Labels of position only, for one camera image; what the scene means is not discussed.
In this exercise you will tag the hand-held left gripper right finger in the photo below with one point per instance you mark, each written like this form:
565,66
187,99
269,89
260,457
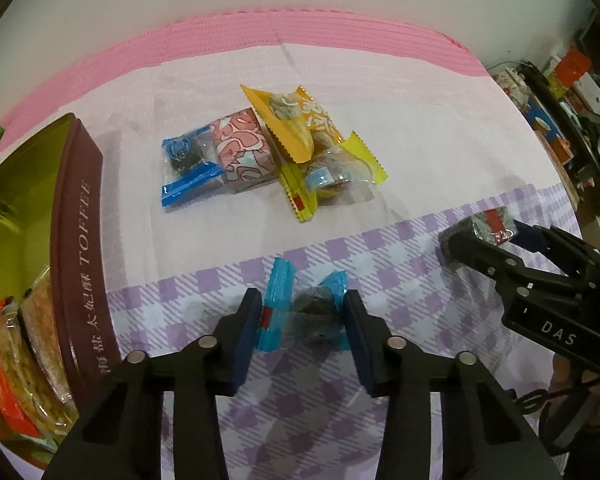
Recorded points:
359,350

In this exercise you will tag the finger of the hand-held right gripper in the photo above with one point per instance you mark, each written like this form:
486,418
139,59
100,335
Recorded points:
527,237
475,252

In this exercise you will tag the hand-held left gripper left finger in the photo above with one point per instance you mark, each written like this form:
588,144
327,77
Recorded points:
245,345

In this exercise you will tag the silver and red snack packet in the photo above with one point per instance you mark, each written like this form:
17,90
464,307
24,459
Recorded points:
490,225

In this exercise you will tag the cyan clear snack packet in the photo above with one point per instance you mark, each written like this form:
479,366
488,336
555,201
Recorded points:
280,290

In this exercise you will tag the clear yellow-edged snack packet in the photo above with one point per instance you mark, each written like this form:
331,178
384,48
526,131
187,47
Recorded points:
330,180

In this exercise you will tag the pink patterned snack packet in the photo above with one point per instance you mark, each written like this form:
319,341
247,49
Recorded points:
240,152

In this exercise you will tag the maroon and gold tin box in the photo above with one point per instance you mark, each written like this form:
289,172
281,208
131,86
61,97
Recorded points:
80,240

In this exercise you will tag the blue candy packet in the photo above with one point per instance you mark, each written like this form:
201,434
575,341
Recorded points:
182,152

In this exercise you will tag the clear pastry packet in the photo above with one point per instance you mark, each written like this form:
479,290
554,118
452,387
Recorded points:
42,350

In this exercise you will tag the yellow zigzag-edged snack packet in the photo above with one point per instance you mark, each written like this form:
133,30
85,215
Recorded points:
290,135

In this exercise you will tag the pink and purple checkered tablecloth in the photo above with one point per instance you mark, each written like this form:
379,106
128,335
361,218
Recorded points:
420,160

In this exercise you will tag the blue printed box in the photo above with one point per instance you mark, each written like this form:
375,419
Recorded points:
545,122

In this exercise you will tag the white box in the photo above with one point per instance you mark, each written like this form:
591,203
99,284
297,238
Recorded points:
592,94

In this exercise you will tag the orange box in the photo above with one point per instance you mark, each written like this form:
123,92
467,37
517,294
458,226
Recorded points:
575,62

